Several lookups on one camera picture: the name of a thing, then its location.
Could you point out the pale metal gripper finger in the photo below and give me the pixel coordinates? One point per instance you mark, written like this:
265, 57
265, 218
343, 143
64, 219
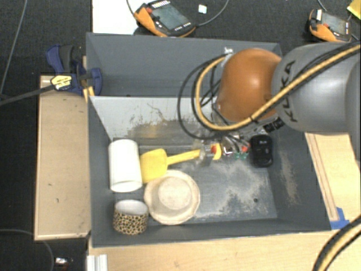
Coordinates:
207, 159
203, 145

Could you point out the yellow toy shovel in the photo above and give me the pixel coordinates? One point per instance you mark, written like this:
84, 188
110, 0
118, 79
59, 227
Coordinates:
153, 165

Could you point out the grey metal bin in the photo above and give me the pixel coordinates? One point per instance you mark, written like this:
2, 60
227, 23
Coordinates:
242, 185

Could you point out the cream bowl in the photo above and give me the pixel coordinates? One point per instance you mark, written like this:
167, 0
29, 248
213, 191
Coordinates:
172, 197

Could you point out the white plastic cup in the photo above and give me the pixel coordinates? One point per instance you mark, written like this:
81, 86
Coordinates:
125, 165

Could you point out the leopard print tape roll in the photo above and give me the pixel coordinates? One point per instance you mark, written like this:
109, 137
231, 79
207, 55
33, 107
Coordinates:
130, 221

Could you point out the pale wood board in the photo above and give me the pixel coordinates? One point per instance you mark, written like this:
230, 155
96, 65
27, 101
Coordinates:
63, 162

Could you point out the black cylinder on white bracket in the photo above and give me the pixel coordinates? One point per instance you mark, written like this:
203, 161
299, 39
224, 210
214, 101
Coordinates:
273, 126

